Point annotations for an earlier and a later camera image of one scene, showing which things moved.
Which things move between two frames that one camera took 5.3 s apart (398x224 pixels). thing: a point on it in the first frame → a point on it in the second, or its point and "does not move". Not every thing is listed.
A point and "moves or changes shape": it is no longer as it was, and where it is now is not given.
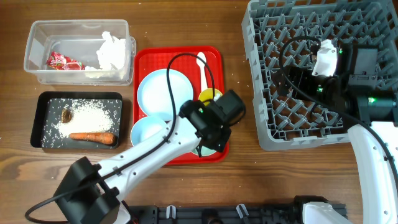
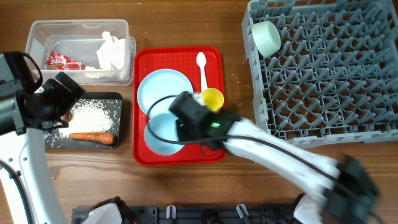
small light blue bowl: (146, 127) moves or changes shape
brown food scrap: (66, 115) does not move
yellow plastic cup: (206, 95) does not move
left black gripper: (222, 142) → (67, 98)
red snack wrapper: (57, 61) does not move
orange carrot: (104, 138) does not move
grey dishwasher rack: (281, 33) does not move
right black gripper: (301, 76) → (181, 132)
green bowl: (204, 151) → (267, 37)
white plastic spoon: (203, 70) does not move
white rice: (88, 116) does not move
